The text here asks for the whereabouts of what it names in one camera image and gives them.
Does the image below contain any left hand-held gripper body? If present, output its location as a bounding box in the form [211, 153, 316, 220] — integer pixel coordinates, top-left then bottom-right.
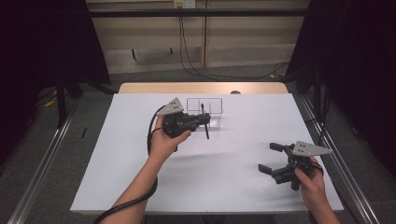
[156, 97, 200, 139]

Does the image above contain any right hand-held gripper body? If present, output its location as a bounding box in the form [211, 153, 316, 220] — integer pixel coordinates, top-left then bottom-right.
[270, 140, 333, 191]

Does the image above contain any black pen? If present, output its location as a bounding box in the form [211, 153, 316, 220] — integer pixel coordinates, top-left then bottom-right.
[200, 103, 210, 140]

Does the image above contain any clear acrylic pen holder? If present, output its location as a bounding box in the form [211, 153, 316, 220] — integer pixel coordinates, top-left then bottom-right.
[186, 97, 225, 130]

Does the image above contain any person's left hand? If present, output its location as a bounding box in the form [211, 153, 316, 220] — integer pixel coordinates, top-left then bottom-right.
[149, 116, 192, 163]

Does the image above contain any person's right hand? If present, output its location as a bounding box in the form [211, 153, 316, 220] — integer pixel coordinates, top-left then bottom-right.
[293, 156, 329, 210]

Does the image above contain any wooden table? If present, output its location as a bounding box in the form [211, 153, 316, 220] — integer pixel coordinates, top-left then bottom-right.
[118, 81, 290, 95]

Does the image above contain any white table cover sheet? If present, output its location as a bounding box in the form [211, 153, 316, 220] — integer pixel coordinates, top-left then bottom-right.
[69, 92, 345, 217]

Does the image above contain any black horizontal bar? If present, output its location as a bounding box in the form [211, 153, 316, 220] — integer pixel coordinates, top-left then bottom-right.
[88, 8, 310, 19]

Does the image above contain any black curtain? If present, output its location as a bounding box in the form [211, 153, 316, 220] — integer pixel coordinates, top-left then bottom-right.
[284, 0, 396, 179]
[0, 0, 112, 167]

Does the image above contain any black metal stand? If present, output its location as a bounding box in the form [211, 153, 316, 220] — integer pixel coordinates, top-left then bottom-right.
[55, 70, 68, 130]

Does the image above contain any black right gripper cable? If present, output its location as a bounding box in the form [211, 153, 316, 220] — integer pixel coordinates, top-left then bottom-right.
[310, 161, 325, 176]

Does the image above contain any black floor cable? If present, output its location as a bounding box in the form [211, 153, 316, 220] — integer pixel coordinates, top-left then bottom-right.
[306, 90, 332, 148]

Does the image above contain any aluminium floor rail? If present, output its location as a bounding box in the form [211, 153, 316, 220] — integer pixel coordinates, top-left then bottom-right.
[7, 98, 79, 224]
[298, 92, 381, 224]

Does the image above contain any black wall cable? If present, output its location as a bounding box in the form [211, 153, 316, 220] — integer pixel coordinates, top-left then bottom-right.
[177, 16, 291, 81]

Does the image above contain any white wall socket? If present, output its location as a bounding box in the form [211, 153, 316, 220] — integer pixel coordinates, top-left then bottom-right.
[173, 0, 197, 9]

